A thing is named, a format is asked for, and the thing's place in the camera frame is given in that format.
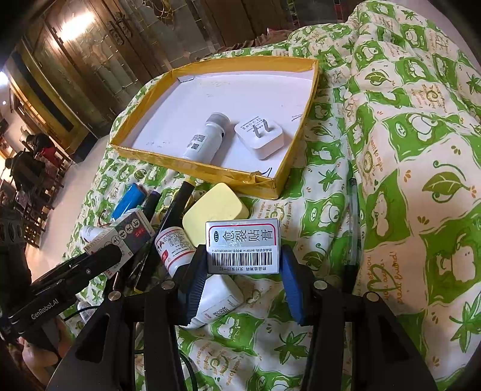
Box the black and white medicine box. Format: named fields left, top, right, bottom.
left=83, top=210, right=155, bottom=279

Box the black marker purple cap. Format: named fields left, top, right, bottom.
left=143, top=191, right=163, bottom=228

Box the clear ballpoint pen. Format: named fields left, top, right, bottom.
left=343, top=178, right=362, bottom=296

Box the large white bottle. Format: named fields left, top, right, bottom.
left=80, top=225, right=108, bottom=244

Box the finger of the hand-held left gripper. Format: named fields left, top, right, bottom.
left=56, top=244, right=126, bottom=287

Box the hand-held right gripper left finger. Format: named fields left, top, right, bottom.
left=47, top=244, right=211, bottom=391

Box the yellow taped cardboard tray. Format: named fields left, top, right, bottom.
left=109, top=56, right=320, bottom=200

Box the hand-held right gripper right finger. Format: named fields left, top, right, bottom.
left=280, top=244, right=438, bottom=391

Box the person's left hand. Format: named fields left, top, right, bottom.
left=20, top=319, right=72, bottom=380

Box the green and white printed blanket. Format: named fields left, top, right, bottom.
left=62, top=0, right=481, bottom=391

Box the grey barcode plaster box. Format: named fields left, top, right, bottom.
left=205, top=218, right=282, bottom=275

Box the white charger plug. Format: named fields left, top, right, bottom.
left=234, top=116, right=285, bottom=161

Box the small white pill bottle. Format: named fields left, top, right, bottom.
left=188, top=274, right=246, bottom=328

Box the pale yellow rounded block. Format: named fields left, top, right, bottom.
left=182, top=183, right=249, bottom=248

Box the white tube bottle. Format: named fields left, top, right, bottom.
left=182, top=112, right=231, bottom=163

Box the wooden chair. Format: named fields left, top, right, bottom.
left=11, top=156, right=73, bottom=249

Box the wooden glass door cabinet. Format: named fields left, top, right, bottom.
left=11, top=0, right=312, bottom=132

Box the white bottle red label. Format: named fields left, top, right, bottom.
left=155, top=226, right=197, bottom=279

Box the blue battery pack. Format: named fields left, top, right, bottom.
left=112, top=183, right=152, bottom=223

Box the black cable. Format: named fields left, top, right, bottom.
left=179, top=350, right=199, bottom=391

